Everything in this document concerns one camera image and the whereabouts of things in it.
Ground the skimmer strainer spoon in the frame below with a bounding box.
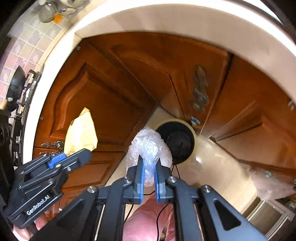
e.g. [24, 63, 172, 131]
[39, 1, 56, 23]

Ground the yellow paper bag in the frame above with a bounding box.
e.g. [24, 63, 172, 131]
[64, 108, 98, 157]

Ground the black frying pan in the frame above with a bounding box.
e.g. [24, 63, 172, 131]
[6, 66, 27, 113]

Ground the black round trash bin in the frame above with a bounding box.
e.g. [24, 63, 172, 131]
[156, 118, 197, 165]

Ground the person left hand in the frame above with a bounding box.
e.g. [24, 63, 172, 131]
[12, 213, 48, 240]

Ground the clear plastic ball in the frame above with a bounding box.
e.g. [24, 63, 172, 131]
[125, 127, 173, 187]

